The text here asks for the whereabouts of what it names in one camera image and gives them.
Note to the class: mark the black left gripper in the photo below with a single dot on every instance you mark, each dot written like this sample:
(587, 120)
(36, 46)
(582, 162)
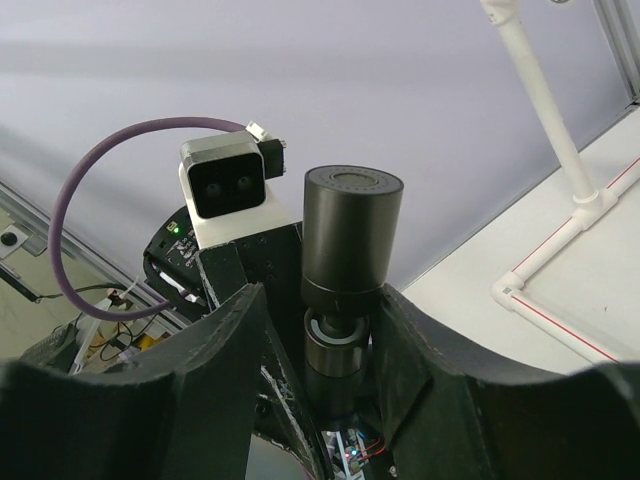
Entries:
(283, 414)

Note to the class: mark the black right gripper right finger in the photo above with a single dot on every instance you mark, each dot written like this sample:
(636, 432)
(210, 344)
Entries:
(452, 409)

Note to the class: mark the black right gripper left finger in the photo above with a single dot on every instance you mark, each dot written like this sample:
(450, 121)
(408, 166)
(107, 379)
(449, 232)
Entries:
(183, 409)

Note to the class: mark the black faucet valve handle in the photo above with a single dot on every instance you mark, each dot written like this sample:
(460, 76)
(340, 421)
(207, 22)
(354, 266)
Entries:
(350, 216)

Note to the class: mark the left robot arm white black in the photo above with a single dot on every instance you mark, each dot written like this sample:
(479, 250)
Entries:
(198, 283)

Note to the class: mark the left aluminium frame post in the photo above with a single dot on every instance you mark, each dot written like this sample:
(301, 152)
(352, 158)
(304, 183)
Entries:
(36, 221)

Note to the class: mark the aluminium frame post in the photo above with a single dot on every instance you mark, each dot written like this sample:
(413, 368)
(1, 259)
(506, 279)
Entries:
(36, 221)
(622, 33)

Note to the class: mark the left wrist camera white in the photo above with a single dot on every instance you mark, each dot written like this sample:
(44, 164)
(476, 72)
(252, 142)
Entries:
(224, 182)

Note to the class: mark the right aluminium frame post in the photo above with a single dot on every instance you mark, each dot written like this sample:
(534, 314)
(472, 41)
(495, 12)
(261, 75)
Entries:
(622, 33)

